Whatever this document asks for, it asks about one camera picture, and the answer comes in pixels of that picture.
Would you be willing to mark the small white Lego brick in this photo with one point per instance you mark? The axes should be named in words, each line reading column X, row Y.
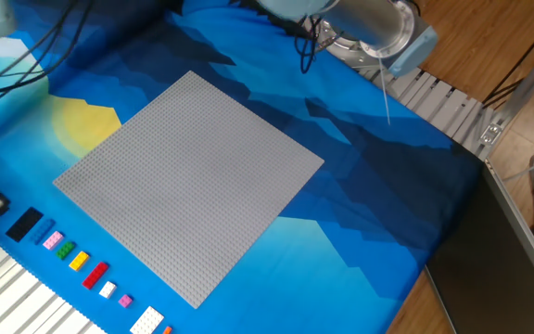
column 107, row 289

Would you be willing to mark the orange Lego brick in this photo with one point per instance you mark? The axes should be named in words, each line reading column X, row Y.
column 167, row 330

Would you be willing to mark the pink Lego brick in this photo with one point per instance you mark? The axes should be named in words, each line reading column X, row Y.
column 53, row 240

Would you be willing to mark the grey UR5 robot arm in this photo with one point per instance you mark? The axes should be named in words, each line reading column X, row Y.
column 378, row 23

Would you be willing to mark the blue Lego brick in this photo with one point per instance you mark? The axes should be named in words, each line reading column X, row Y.
column 42, row 231

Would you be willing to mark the yellow Lego brick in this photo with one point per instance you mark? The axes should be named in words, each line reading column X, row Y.
column 79, row 260

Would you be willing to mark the aluminium beam with corner bracket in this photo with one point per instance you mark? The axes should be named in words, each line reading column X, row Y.
column 522, row 93

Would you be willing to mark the dark panel with metal frame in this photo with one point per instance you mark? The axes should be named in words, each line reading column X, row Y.
column 485, row 269

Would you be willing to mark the blue mountain print cloth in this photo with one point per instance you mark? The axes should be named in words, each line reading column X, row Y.
column 318, row 260

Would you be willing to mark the large white Lego plate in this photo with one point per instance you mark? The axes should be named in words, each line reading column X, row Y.
column 146, row 321

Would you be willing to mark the green Lego brick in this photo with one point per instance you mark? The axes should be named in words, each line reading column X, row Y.
column 65, row 250

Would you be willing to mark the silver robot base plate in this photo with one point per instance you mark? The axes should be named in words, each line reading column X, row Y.
column 348, row 53

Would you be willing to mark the red Lego brick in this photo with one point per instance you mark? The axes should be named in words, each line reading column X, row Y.
column 95, row 275

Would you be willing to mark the small magenta Lego brick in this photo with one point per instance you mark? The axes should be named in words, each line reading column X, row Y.
column 125, row 301

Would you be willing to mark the large grey Lego baseplate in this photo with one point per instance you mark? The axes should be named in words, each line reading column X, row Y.
column 193, row 195

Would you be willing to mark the black Lego plate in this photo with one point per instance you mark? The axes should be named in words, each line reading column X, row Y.
column 24, row 224

